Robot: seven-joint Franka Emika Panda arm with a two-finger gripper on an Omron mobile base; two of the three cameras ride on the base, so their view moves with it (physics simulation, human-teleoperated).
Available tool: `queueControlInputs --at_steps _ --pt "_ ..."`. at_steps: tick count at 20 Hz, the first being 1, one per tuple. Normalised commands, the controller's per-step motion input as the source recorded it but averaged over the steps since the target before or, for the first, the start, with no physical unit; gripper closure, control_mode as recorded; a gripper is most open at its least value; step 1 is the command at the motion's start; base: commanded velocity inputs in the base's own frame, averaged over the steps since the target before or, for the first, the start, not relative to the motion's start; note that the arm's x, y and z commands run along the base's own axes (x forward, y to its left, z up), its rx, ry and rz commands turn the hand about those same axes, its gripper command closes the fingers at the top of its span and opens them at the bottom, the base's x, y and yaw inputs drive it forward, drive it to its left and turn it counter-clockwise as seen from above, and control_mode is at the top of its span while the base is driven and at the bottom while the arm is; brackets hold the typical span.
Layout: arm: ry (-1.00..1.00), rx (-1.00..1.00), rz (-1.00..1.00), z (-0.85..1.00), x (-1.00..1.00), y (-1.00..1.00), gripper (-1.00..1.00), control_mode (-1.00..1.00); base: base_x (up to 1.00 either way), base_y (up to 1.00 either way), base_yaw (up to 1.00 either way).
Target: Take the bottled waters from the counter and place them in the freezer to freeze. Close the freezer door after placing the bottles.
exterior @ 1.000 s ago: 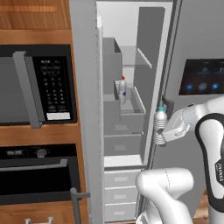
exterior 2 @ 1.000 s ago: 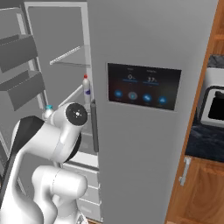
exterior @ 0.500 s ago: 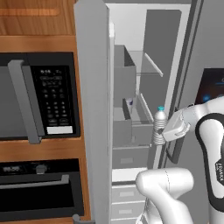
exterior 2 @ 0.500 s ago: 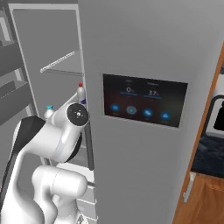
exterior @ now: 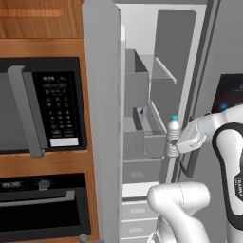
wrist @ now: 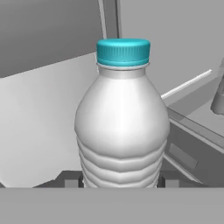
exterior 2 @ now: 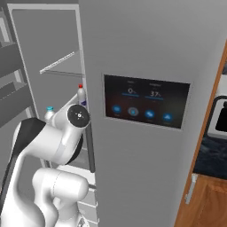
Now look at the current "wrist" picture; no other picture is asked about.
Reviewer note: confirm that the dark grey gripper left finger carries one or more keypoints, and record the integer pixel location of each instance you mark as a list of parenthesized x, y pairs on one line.
[(68, 178)]

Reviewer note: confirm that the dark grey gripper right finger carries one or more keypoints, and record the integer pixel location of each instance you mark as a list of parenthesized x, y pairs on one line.
[(175, 179)]

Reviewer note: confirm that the white water bottle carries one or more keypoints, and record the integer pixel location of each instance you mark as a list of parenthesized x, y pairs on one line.
[(122, 116)]

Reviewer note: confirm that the grey freezer drawer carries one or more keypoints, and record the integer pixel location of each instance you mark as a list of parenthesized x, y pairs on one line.
[(192, 151)]

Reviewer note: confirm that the light grey fridge door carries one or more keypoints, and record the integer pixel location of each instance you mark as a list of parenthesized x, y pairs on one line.
[(38, 122)]

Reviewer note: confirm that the dark grey freezer door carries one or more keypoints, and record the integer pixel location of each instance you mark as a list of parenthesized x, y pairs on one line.
[(43, 32)]

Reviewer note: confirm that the grey rounded object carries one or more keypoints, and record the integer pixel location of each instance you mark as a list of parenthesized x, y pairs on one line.
[(218, 99)]

